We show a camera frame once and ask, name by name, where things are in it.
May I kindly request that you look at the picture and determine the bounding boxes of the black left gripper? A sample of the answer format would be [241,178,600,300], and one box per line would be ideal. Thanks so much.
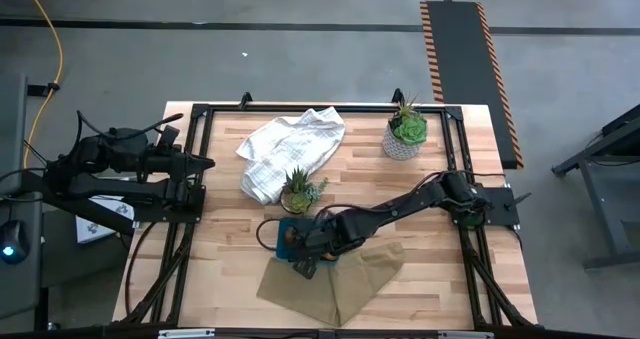
[159,146,216,179]

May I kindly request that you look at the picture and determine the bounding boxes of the blue plastic tupperware container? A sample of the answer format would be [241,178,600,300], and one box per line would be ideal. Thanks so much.
[275,215,343,265]

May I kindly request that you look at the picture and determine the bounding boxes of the succulent plant in black pot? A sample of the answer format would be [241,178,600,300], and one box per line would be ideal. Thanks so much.
[278,166,330,215]

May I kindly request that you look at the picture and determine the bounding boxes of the olive tan cloth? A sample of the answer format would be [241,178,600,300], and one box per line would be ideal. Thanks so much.
[256,241,407,328]

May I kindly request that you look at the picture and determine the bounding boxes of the white checked dish towel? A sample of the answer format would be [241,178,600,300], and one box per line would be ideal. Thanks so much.
[235,106,347,205]

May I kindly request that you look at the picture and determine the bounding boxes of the white paper booklet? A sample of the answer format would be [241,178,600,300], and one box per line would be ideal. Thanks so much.
[74,193,135,245]

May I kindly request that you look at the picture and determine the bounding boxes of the succulent in white patterned pot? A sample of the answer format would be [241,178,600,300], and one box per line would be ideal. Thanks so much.
[382,94,429,161]

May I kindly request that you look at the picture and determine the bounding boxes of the black computer mouse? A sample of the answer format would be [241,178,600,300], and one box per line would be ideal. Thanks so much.
[0,219,30,265]

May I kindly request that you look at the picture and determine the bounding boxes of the black floor mat striped edges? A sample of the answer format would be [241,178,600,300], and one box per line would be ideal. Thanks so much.
[419,0,525,170]

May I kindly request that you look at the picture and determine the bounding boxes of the grey desk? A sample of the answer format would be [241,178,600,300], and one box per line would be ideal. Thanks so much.
[0,73,46,323]

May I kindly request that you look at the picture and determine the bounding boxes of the black side table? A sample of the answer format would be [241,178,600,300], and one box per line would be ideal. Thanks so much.
[551,103,640,270]

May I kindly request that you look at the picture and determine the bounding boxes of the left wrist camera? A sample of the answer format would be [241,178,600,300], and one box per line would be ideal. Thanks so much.
[155,124,181,150]

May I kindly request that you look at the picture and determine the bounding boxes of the black right gripper cable loop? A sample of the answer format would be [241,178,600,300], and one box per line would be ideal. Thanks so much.
[255,202,354,253]

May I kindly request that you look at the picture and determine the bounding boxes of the black aluminium table frame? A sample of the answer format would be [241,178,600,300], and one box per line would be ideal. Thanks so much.
[112,102,534,330]

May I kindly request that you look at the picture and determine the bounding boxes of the silver metal bracket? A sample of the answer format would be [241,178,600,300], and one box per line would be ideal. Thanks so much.
[158,328,216,339]
[438,330,495,339]

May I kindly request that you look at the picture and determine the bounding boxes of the yellow cable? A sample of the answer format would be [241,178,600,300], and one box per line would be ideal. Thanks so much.
[18,0,65,170]

